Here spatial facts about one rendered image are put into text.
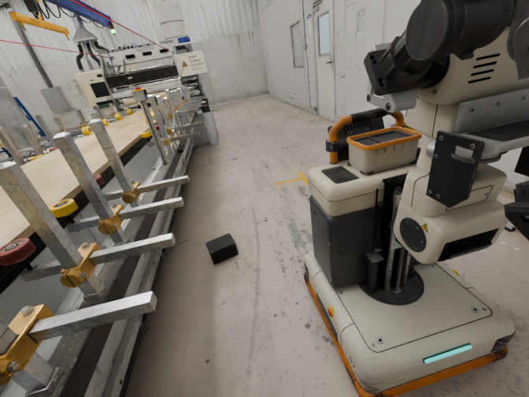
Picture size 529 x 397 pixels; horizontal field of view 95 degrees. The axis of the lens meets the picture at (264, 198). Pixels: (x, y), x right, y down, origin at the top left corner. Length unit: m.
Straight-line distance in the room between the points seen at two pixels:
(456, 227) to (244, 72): 10.83
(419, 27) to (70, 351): 0.97
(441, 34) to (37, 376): 0.93
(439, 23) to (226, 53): 10.90
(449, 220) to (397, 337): 0.53
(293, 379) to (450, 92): 1.20
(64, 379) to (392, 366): 0.95
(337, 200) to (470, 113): 0.45
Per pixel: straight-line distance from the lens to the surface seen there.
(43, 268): 0.98
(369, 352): 1.09
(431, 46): 0.47
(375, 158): 0.97
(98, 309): 0.66
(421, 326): 1.19
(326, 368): 1.37
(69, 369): 0.81
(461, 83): 0.66
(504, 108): 0.73
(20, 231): 1.08
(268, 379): 1.37
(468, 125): 0.67
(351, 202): 0.94
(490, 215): 0.86
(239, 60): 11.29
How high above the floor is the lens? 1.23
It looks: 29 degrees down
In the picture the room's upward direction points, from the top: 11 degrees counter-clockwise
